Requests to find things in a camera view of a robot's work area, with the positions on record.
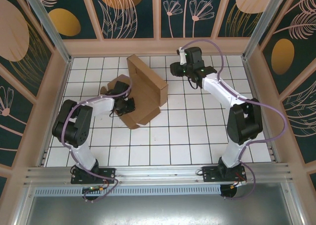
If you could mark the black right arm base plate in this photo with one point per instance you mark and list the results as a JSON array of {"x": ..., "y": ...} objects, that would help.
[{"x": 209, "y": 174}]

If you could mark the small green circuit board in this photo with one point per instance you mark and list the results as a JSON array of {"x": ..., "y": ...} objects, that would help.
[{"x": 92, "y": 189}]

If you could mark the brown cardboard box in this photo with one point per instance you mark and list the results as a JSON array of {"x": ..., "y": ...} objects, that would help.
[{"x": 145, "y": 86}]

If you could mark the yellow power connector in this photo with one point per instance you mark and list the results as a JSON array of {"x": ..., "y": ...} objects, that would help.
[{"x": 233, "y": 186}]

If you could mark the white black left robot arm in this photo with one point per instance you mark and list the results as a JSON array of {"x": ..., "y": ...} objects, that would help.
[{"x": 71, "y": 126}]

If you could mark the aluminium mounting rail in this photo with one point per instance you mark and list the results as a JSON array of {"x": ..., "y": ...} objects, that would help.
[{"x": 160, "y": 173}]

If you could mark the aluminium side rail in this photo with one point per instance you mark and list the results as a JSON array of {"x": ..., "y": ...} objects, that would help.
[
  {"x": 258, "y": 103},
  {"x": 58, "y": 103}
]

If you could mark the grey sheet metal panel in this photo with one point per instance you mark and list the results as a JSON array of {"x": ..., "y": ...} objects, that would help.
[{"x": 158, "y": 210}]

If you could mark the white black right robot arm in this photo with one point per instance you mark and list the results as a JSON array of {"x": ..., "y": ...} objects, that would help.
[{"x": 244, "y": 121}]

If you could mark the aluminium corner post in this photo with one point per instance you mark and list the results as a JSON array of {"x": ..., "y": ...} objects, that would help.
[
  {"x": 49, "y": 29},
  {"x": 261, "y": 24}
]

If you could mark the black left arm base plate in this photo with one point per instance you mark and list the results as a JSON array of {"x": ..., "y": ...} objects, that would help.
[{"x": 108, "y": 175}]

